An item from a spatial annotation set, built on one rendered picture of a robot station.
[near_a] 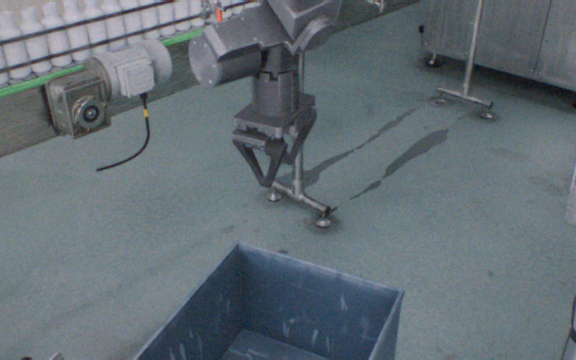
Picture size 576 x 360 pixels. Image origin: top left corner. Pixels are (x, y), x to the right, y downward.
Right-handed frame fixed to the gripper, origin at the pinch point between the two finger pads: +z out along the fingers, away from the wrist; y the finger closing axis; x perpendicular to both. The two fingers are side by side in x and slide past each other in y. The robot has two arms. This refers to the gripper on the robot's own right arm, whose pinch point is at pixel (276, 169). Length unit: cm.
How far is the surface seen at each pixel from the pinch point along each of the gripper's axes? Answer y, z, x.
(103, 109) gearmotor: -52, 31, -80
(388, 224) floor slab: -158, 123, -27
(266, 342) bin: -12, 49, -9
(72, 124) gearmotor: -43, 32, -83
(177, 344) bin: 6.8, 33.0, -14.7
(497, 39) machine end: -337, 93, -19
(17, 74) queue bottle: -43, 21, -99
